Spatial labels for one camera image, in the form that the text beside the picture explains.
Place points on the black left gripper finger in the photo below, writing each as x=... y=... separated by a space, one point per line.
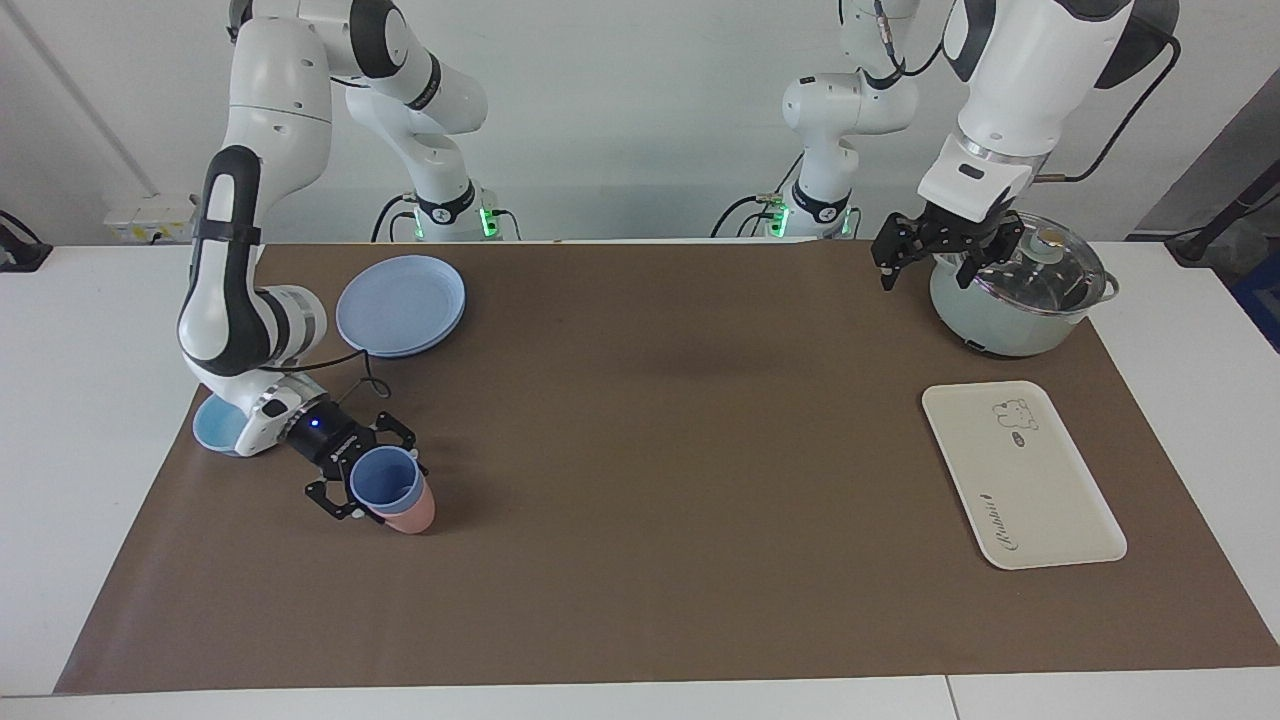
x=888 y=255
x=975 y=265

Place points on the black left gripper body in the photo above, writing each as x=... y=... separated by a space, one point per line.
x=950 y=232

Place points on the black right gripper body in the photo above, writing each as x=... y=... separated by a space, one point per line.
x=325 y=445

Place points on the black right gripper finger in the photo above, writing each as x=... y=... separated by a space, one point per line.
x=395 y=432
x=335 y=500

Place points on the blue ribbed cup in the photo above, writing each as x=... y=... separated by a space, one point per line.
x=385 y=478

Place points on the pink ribbed cup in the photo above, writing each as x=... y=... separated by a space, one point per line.
x=415 y=518

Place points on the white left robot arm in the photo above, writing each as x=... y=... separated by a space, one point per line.
x=1020 y=80

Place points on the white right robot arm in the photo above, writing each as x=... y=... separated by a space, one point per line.
x=270 y=120

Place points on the cream tray with rabbit print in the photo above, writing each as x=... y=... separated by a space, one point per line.
x=1020 y=480

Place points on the pale green electric pot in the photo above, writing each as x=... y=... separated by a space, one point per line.
x=1000 y=325

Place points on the glass pot lid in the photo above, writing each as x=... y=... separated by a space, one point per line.
x=1050 y=270

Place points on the light blue bowl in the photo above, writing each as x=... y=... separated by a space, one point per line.
x=215 y=430

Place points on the light blue plate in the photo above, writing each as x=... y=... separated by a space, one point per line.
x=400 y=305

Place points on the brown table mat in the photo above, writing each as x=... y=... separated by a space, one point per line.
x=650 y=450

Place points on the blue crate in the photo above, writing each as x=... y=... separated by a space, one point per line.
x=1262 y=300

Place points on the black clamp on table edge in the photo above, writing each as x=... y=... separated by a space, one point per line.
x=20 y=250

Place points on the white wall power strip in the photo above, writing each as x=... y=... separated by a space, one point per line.
x=150 y=218

